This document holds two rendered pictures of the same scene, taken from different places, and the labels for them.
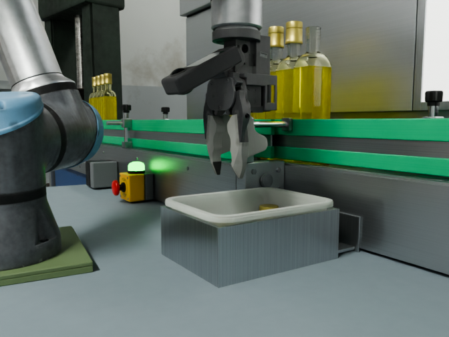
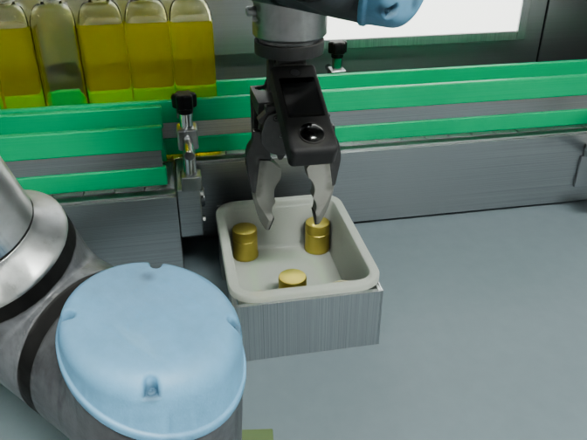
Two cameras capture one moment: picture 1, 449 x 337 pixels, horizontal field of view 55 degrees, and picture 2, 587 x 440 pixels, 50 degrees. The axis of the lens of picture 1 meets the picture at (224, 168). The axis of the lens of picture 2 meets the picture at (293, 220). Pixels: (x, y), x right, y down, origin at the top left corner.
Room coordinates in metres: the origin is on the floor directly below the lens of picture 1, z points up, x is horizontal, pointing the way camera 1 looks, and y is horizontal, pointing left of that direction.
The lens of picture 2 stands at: (0.41, 0.58, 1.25)
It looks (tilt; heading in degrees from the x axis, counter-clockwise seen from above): 30 degrees down; 292
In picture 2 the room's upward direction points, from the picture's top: straight up
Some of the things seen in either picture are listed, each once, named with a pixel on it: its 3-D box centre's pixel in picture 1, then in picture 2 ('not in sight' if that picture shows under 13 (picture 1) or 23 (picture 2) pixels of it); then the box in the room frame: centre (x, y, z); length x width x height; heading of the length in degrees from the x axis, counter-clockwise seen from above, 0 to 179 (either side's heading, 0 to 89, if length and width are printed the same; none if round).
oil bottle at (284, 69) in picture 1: (292, 108); (153, 76); (0.92, -0.14, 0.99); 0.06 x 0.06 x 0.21; 34
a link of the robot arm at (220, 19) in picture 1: (234, 19); (286, 18); (0.66, -0.02, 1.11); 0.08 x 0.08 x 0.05
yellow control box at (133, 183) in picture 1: (135, 186); not in sight; (1.14, 0.23, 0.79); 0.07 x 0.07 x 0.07; 33
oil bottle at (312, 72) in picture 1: (311, 107); (195, 74); (0.87, -0.17, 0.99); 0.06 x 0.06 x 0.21; 33
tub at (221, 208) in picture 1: (248, 226); (291, 266); (0.66, -0.04, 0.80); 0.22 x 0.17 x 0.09; 123
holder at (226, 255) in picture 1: (262, 229); (286, 261); (0.68, -0.06, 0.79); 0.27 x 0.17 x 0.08; 123
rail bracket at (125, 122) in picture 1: (119, 127); not in sight; (1.29, 0.31, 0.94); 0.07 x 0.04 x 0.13; 123
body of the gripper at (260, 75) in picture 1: (240, 74); (287, 94); (0.66, -0.02, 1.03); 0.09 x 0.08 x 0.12; 124
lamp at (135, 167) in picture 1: (136, 167); not in sight; (1.14, 0.23, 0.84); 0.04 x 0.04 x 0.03
